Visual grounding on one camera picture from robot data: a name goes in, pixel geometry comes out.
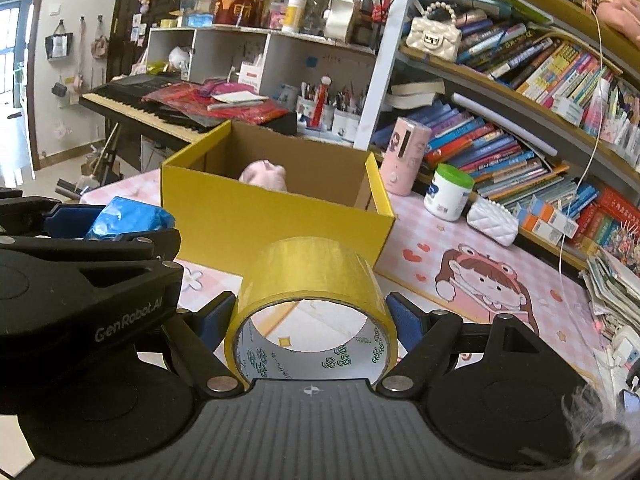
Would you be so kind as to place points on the blue packet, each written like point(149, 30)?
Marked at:
point(130, 217)

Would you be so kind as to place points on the pink cylindrical canister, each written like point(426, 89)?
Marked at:
point(405, 160)

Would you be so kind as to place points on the large pink plush pig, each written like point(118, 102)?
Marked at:
point(260, 175)

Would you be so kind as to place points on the stack of papers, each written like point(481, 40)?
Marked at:
point(615, 285)

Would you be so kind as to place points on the pink printed tablecloth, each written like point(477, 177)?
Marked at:
point(450, 280)

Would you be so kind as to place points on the white pen cup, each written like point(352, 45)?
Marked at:
point(347, 125)
point(314, 112)

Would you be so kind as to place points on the white quilted pouch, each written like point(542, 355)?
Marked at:
point(492, 222)

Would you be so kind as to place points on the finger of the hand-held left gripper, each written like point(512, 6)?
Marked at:
point(160, 245)
point(65, 222)

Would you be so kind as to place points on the wooden bookshelf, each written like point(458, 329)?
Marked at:
point(435, 62)

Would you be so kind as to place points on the yellow tape roll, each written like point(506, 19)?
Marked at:
point(310, 270)

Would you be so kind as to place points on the pile of red packets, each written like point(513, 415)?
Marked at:
point(180, 95)

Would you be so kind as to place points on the pink doll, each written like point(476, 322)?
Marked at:
point(620, 5)

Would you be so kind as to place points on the white shelf unit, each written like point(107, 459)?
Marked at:
point(295, 60)

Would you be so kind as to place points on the black keyboard piano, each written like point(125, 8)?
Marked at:
point(125, 95)

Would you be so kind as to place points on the clear black-trimmed hanging bag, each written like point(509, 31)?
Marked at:
point(58, 45)

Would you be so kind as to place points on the row of colourful books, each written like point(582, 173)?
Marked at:
point(480, 145)

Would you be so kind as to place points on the white jar with green lid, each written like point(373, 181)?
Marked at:
point(447, 195)

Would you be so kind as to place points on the black smartphone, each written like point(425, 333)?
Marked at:
point(631, 401)

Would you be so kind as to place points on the yellow cardboard box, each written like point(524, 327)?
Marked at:
point(280, 220)

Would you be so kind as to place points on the grey fuzzy sleeve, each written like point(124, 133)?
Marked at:
point(595, 430)

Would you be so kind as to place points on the stack of thick pale books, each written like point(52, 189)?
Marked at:
point(415, 92)

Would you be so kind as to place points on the pink hanging bag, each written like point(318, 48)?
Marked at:
point(100, 42)

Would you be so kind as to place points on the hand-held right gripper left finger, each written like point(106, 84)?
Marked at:
point(220, 317)

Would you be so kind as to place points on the white ribbon roll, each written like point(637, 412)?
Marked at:
point(342, 10)

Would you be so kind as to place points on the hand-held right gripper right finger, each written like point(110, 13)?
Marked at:
point(407, 325)

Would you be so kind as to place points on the white box with red label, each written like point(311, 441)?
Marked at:
point(250, 76)

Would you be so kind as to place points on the white power strip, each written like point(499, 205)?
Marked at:
point(625, 350)

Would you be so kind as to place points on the white plastic bag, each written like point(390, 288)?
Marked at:
point(178, 59)

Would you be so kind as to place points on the red and white stick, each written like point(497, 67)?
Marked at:
point(321, 102)

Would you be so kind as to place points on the white bottle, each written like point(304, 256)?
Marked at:
point(295, 12)

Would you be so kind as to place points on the row of white orange boxes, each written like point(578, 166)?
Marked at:
point(545, 217)

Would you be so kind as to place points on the white rolled paper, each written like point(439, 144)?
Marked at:
point(505, 122)

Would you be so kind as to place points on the red boxed book set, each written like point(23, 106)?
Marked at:
point(617, 225)

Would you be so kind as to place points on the keyboard stand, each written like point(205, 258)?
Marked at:
point(107, 155)

